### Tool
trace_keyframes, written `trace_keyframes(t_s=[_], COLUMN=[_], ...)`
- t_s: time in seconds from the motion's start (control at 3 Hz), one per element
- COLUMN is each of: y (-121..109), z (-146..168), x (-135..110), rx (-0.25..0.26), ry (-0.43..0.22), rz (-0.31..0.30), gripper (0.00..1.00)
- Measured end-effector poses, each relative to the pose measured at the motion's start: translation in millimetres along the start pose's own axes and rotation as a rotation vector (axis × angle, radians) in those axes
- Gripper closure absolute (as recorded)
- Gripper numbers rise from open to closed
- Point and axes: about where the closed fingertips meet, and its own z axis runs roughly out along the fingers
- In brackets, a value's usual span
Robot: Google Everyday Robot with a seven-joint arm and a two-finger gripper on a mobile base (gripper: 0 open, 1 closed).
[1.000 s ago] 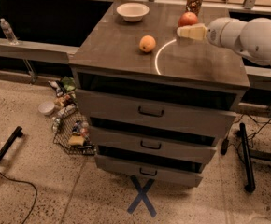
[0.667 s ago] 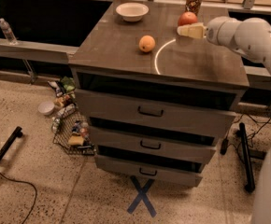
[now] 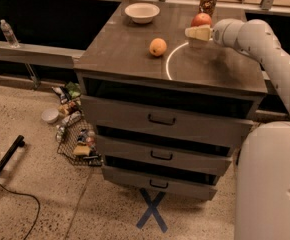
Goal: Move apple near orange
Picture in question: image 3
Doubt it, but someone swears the clear plastic water bottle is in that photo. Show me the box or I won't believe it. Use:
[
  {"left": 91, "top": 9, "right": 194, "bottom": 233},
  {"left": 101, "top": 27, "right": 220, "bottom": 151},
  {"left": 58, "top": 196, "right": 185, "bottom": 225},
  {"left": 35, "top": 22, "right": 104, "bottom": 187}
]
[{"left": 0, "top": 19, "right": 19, "bottom": 48}]

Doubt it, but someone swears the grey side shelf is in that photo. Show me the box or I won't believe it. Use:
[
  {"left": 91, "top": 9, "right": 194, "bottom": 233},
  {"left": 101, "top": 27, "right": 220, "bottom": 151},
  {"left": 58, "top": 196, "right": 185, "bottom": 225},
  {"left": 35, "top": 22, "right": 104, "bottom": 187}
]
[{"left": 0, "top": 41, "right": 85, "bottom": 69}]

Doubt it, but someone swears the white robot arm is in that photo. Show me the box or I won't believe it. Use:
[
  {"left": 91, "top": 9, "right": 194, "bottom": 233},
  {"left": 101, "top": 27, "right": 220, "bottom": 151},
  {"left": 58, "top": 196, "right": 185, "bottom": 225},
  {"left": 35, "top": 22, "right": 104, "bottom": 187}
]
[{"left": 185, "top": 18, "right": 290, "bottom": 240}]

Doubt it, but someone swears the bottom grey drawer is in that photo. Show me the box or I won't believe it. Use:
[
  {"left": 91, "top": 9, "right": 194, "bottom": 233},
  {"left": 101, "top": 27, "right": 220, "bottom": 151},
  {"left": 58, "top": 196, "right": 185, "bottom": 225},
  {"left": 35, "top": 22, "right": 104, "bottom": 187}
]
[{"left": 102, "top": 166, "right": 217, "bottom": 200}]

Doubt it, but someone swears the green snack bag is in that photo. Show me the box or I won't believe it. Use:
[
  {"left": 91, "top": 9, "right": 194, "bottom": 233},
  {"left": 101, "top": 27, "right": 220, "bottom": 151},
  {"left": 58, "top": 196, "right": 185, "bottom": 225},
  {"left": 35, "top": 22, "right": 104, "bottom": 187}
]
[{"left": 65, "top": 82, "right": 81, "bottom": 99}]

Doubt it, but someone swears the orange fruit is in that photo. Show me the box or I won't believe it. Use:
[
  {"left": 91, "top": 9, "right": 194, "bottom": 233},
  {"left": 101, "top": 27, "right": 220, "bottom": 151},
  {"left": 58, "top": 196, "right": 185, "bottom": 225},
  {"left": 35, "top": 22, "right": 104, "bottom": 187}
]
[{"left": 149, "top": 38, "right": 167, "bottom": 57}]

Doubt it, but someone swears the middle grey drawer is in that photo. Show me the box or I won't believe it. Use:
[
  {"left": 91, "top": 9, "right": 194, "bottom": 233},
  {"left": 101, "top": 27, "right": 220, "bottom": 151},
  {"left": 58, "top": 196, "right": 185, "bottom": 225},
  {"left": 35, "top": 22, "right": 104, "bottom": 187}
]
[{"left": 97, "top": 136, "right": 232, "bottom": 176}]

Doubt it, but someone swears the blue tape cross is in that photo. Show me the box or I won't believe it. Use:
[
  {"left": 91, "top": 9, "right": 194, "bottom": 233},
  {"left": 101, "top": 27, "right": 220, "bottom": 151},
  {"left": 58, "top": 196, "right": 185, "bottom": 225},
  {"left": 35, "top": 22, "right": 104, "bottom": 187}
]
[{"left": 136, "top": 188, "right": 168, "bottom": 233}]

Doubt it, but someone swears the red apple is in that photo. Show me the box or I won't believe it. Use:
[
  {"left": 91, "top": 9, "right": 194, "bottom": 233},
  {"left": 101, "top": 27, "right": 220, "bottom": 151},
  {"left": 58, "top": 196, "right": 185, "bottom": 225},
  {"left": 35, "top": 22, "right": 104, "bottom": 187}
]
[{"left": 191, "top": 13, "right": 212, "bottom": 27}]

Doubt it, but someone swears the black floor cable left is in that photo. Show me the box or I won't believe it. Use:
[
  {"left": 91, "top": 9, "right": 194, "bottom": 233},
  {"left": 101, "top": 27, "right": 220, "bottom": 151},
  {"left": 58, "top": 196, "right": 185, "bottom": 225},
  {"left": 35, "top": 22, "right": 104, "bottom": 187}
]
[{"left": 0, "top": 167, "right": 41, "bottom": 240}]

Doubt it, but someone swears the white bowl on cabinet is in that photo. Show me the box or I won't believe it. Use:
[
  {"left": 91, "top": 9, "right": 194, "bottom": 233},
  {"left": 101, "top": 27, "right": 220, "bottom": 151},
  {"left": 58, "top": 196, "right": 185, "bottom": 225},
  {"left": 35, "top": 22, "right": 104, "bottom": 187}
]
[{"left": 125, "top": 3, "right": 160, "bottom": 24}]

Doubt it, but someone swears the top grey drawer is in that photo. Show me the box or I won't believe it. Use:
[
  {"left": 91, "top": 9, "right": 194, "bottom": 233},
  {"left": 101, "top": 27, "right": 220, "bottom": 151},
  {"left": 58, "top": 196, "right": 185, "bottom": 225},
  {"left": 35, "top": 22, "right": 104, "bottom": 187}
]
[{"left": 81, "top": 95, "right": 253, "bottom": 147}]

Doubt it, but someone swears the grey drawer cabinet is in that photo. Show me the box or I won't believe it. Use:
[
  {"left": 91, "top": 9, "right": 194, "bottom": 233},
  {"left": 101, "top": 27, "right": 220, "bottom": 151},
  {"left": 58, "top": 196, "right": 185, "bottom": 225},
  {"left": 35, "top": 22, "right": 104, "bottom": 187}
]
[{"left": 75, "top": 3, "right": 267, "bottom": 188}]

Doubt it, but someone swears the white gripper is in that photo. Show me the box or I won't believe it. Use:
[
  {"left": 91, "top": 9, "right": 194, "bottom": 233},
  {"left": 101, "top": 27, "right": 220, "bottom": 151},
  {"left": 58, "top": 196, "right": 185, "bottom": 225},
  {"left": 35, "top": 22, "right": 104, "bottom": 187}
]
[{"left": 185, "top": 18, "right": 244, "bottom": 48}]

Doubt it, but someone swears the yellow sponge in basket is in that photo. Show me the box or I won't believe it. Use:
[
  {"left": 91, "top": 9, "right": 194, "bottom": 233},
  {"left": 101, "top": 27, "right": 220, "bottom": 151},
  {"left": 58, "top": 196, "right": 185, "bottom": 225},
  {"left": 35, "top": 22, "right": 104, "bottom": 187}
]
[{"left": 73, "top": 145, "right": 91, "bottom": 156}]

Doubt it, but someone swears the small white bowl on floor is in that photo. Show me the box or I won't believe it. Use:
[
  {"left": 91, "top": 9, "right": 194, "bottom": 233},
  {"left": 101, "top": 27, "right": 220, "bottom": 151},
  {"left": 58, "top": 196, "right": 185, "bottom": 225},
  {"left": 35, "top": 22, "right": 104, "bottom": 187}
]
[{"left": 41, "top": 108, "right": 59, "bottom": 124}]

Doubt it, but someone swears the black left stand leg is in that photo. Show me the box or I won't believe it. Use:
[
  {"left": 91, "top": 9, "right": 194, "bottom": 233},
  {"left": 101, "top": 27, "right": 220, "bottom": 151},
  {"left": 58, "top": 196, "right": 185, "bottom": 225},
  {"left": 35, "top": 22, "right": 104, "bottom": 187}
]
[{"left": 0, "top": 135, "right": 25, "bottom": 173}]

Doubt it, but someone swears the grey drawer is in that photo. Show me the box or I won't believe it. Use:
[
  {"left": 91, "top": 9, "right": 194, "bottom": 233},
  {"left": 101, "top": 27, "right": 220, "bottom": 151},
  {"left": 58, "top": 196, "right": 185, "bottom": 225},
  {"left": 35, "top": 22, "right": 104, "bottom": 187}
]
[
  {"left": 97, "top": 136, "right": 232, "bottom": 176},
  {"left": 102, "top": 166, "right": 217, "bottom": 200},
  {"left": 81, "top": 95, "right": 253, "bottom": 147}
]

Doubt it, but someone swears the black wire basket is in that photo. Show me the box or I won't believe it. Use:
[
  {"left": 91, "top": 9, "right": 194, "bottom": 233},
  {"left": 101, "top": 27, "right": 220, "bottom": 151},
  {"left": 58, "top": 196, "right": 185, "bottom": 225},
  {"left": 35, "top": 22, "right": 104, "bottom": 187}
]
[{"left": 56, "top": 117, "right": 103, "bottom": 167}]

